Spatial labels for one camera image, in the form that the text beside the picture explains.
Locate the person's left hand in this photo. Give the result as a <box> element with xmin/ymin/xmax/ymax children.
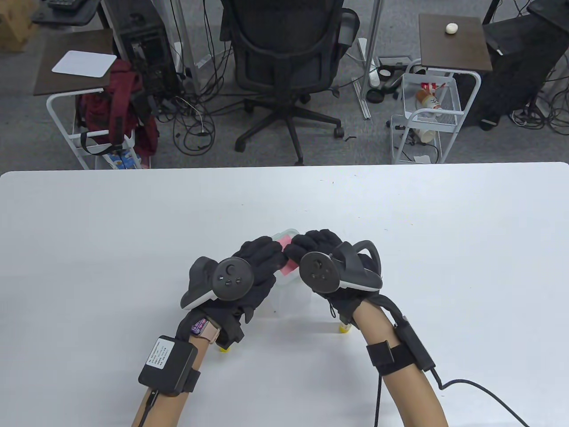
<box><xmin>175</xmin><ymin>237</ymin><xmax>288</xmax><ymax>338</ymax></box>

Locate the person's right hand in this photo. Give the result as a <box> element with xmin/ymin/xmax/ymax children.
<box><xmin>284</xmin><ymin>229</ymin><xmax>381</xmax><ymax>331</ymax></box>

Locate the pink paper card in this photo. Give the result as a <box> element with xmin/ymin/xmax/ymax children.
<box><xmin>277</xmin><ymin>234</ymin><xmax>300</xmax><ymax>273</ymax></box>

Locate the clear plastic container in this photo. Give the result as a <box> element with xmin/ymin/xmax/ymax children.
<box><xmin>272</xmin><ymin>228</ymin><xmax>312</xmax><ymax>319</ymax></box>

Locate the person's left forearm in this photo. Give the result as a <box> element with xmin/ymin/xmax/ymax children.
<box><xmin>131</xmin><ymin>336</ymin><xmax>219</xmax><ymax>427</ymax></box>

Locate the person's right forearm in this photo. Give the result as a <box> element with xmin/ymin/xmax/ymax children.
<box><xmin>353</xmin><ymin>304</ymin><xmax>449</xmax><ymax>427</ymax></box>

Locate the dark grey tracking controller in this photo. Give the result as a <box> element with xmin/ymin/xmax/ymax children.
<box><xmin>298</xmin><ymin>240</ymin><xmax>384</xmax><ymax>294</ymax></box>
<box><xmin>180</xmin><ymin>256</ymin><xmax>255</xmax><ymax>311</ymax></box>

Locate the pink smartwatch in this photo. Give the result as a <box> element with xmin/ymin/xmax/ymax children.
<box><xmin>190</xmin><ymin>318</ymin><xmax>222</xmax><ymax>343</ymax></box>

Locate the black box with white label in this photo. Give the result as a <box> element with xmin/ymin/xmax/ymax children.
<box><xmin>138</xmin><ymin>335</ymin><xmax>201</xmax><ymax>398</ymax></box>

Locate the blue printed box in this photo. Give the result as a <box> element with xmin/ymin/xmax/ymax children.
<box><xmin>103</xmin><ymin>149</ymin><xmax>139</xmax><ymax>170</ymax></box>

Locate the white power strip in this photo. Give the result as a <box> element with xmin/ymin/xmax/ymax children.
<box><xmin>358</xmin><ymin>37</ymin><xmax>381</xmax><ymax>88</ymax></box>

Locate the orange bottle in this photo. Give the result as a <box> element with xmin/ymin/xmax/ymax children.
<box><xmin>415</xmin><ymin>88</ymin><xmax>444</xmax><ymax>117</ymax></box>

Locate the black mesh office chair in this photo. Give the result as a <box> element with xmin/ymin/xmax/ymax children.
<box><xmin>220</xmin><ymin>0</ymin><xmax>360</xmax><ymax>166</ymax></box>

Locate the red backpack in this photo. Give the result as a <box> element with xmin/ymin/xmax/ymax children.
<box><xmin>75</xmin><ymin>59</ymin><xmax>160</xmax><ymax>157</ymax></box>

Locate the black computer tower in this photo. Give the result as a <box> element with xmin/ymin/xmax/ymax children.
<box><xmin>101</xmin><ymin>0</ymin><xmax>184</xmax><ymax>99</ymax></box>

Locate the white flat pad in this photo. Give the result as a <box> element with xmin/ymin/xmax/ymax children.
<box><xmin>52</xmin><ymin>50</ymin><xmax>117</xmax><ymax>78</ymax></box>

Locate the black draped cloth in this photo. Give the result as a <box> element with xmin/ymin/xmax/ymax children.
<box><xmin>458</xmin><ymin>0</ymin><xmax>569</xmax><ymax>131</ymax></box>

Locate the white cart with brown top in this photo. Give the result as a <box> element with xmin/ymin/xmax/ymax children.
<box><xmin>33</xmin><ymin>29</ymin><xmax>151</xmax><ymax>170</ymax></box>

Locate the black desk tray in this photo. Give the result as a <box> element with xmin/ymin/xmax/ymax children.
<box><xmin>30</xmin><ymin>0</ymin><xmax>104</xmax><ymax>25</ymax></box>

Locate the cardboard box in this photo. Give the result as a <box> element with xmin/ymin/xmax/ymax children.
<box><xmin>0</xmin><ymin>8</ymin><xmax>40</xmax><ymax>54</ymax></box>

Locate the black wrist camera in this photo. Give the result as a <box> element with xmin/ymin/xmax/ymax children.
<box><xmin>217</xmin><ymin>319</ymin><xmax>246</xmax><ymax>350</ymax></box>

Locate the black wrist strap unit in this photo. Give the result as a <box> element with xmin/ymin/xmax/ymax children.
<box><xmin>366</xmin><ymin>322</ymin><xmax>437</xmax><ymax>378</ymax></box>

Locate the tangle of black cables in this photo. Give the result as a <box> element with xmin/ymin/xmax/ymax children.
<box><xmin>156</xmin><ymin>89</ymin><xmax>217</xmax><ymax>156</ymax></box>

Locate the black cable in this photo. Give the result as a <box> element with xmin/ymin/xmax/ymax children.
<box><xmin>140</xmin><ymin>389</ymin><xmax>159</xmax><ymax>427</ymax></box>
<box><xmin>375</xmin><ymin>368</ymin><xmax>530</xmax><ymax>427</ymax></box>

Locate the aluminium frame post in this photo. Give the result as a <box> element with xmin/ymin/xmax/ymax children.
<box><xmin>353</xmin><ymin>0</ymin><xmax>384</xmax><ymax>120</ymax></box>

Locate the white wire basket cart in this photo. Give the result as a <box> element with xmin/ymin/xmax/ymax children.
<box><xmin>390</xmin><ymin>13</ymin><xmax>494</xmax><ymax>165</ymax></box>

